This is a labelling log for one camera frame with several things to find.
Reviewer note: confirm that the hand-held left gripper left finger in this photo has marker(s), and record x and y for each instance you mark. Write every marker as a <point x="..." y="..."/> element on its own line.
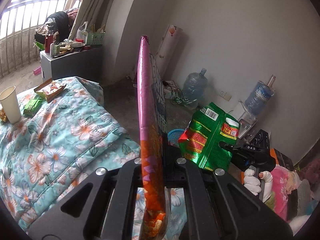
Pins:
<point x="130" y="170"/>

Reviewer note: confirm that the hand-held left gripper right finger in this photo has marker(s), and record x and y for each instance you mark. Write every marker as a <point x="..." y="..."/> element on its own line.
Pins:
<point x="180" y="170"/>

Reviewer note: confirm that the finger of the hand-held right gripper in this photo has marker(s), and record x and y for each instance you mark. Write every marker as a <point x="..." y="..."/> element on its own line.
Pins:
<point x="228" y="147"/>

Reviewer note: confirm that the green snack bag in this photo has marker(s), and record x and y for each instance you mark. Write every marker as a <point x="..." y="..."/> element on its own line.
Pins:
<point x="210" y="140"/>

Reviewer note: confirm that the blue plastic wastebasket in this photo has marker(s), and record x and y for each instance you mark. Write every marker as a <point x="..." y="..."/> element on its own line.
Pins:
<point x="175" y="136"/>

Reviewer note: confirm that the pink orange snack bag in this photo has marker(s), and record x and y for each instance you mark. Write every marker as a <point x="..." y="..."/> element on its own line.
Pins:
<point x="147" y="105"/>

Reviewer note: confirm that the person's right hand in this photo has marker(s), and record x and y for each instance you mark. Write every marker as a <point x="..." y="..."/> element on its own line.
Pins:
<point x="250" y="180"/>

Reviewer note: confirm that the white water dispenser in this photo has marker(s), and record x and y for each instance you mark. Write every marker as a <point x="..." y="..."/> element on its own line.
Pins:
<point x="246" y="122"/>

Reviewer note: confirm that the pink cloth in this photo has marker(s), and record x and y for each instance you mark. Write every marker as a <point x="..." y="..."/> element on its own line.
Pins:
<point x="282" y="187"/>

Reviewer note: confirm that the blue dispenser water bottle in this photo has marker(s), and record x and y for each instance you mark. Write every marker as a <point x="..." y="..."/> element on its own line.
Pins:
<point x="258" y="97"/>

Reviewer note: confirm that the empty clear water jug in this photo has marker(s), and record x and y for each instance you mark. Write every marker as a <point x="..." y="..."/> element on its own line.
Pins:
<point x="195" y="87"/>

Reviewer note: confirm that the floral teal blanket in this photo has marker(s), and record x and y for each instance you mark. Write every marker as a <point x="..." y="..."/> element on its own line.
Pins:
<point x="62" y="142"/>

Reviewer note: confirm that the white power strip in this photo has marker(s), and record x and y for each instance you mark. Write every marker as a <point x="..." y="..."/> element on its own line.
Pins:
<point x="172" y="90"/>

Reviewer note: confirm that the brown carton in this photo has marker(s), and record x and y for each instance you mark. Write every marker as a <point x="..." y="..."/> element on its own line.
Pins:
<point x="51" y="91"/>

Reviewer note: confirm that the small green packet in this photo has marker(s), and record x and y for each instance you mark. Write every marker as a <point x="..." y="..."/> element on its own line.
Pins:
<point x="32" y="107"/>

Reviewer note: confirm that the white balloon-printed board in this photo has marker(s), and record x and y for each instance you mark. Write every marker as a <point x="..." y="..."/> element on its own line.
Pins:
<point x="170" y="47"/>

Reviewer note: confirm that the grey cabinet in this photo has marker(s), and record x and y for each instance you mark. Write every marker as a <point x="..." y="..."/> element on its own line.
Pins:
<point x="75" y="65"/>

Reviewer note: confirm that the red tape roll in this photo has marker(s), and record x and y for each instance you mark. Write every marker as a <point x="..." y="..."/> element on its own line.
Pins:
<point x="87" y="47"/>

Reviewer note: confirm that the green plastic basket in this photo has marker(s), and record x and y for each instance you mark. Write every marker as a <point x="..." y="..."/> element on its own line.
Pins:
<point x="95" y="39"/>

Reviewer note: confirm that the white paper cup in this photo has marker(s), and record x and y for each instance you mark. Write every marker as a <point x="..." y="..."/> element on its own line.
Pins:
<point x="11" y="105"/>

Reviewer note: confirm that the pink floor item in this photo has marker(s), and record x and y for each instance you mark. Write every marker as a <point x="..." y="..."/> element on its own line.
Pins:
<point x="37" y="71"/>

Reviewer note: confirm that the gold wrapper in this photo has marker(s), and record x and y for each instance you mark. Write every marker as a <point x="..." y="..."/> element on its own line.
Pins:
<point x="3" y="116"/>

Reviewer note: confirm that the small white bottle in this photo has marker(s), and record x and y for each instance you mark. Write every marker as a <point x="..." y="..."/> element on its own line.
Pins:
<point x="52" y="50"/>

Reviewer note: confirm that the red thermos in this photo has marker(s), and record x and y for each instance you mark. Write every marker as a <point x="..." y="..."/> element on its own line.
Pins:
<point x="48" y="42"/>

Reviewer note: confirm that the black bag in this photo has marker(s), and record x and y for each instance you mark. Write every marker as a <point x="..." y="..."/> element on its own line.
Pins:
<point x="56" y="25"/>

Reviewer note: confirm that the beige curtain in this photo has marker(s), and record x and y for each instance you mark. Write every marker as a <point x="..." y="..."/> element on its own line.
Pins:
<point x="95" y="7"/>

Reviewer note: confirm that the metal window railing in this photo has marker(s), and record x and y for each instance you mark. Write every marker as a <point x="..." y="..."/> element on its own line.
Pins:
<point x="37" y="2"/>

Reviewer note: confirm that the wall outlet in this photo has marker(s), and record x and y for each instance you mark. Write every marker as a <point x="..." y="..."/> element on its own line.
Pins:
<point x="226" y="95"/>

